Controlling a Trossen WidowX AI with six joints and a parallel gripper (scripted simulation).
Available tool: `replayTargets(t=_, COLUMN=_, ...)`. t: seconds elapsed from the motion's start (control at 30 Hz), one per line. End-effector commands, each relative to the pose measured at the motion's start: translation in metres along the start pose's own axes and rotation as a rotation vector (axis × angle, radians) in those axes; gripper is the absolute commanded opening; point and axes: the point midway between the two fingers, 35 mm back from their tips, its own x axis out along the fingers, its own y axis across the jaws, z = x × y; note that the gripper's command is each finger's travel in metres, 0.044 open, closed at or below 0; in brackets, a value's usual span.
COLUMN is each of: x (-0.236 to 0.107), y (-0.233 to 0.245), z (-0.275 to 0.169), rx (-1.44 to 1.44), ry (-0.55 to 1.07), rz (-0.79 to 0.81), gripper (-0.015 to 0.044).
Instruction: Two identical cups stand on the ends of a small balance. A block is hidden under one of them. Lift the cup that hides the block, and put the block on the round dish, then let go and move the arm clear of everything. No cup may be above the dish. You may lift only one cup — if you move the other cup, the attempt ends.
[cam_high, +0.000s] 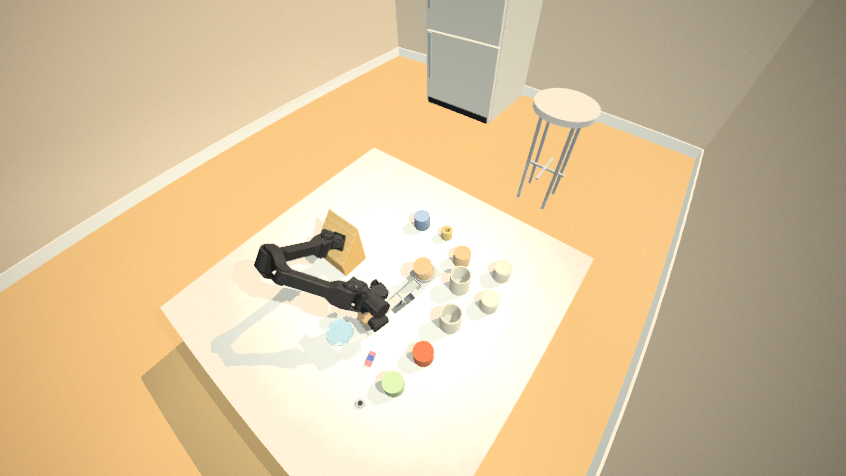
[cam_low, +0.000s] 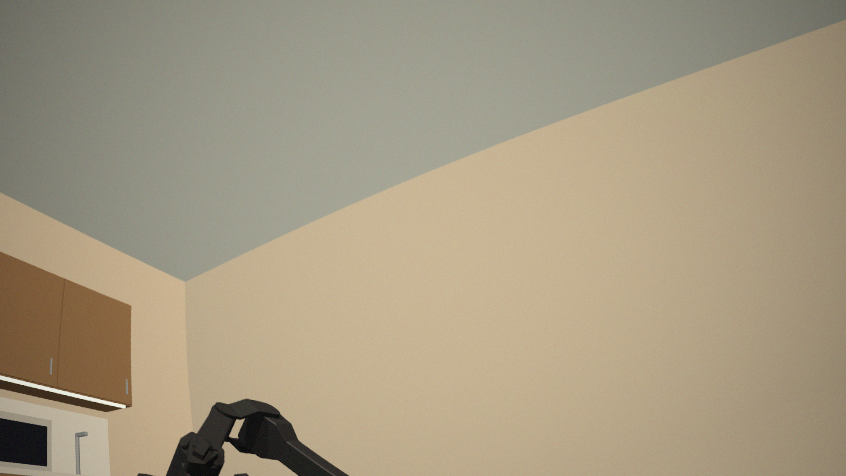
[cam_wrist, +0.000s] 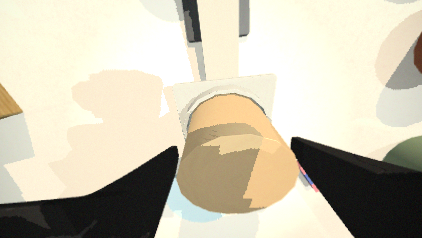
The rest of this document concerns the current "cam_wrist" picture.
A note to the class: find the pink and blue eraser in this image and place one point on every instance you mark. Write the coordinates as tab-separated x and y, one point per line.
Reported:
307	178

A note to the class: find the orange cylinder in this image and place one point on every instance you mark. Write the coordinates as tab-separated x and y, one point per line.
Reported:
418	54

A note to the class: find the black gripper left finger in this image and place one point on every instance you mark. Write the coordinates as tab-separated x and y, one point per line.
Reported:
130	207

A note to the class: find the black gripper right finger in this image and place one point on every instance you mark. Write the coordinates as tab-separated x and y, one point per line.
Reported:
374	199

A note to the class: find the light green cylinder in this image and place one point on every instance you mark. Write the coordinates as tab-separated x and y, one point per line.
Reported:
407	154

